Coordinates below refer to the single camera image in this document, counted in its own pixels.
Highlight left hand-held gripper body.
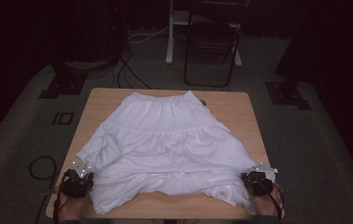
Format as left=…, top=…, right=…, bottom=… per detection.
left=60, top=161, right=95, bottom=199

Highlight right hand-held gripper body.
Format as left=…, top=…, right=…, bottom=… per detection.
left=240, top=162, right=279, bottom=198

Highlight white tiered skirt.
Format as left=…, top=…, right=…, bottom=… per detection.
left=76, top=90, right=276, bottom=217

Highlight person's left hand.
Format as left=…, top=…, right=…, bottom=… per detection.
left=53, top=184, right=91, bottom=223

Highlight person's right hand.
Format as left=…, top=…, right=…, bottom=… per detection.
left=251, top=182, right=285, bottom=218

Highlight black stand base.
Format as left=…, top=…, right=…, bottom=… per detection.
left=38, top=61, right=89, bottom=101
left=264, top=79, right=312, bottom=111

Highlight white metal desk leg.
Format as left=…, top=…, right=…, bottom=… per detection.
left=165, top=0, right=177, bottom=65
left=233, top=23, right=244, bottom=68

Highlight black folding chair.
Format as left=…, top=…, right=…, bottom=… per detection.
left=183, top=0, right=249, bottom=89

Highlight dark equipment with red light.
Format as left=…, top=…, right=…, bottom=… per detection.
left=62, top=0, right=128, bottom=71

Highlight left hand-held gripper cable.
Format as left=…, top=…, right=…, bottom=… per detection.
left=52, top=177, right=73, bottom=224

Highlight hand-held gripper cable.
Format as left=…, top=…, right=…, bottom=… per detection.
left=254, top=173, right=286, bottom=222
left=52, top=177, right=73, bottom=224

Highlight right hand-held gripper cable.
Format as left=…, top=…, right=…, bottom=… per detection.
left=254, top=173, right=286, bottom=222

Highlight black looped floor cable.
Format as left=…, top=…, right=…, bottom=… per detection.
left=28, top=155, right=58, bottom=224

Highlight black floor cables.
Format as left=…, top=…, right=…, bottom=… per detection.
left=111, top=43, right=152, bottom=91

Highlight white floor cable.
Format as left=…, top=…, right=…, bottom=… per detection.
left=127, top=25, right=170, bottom=44

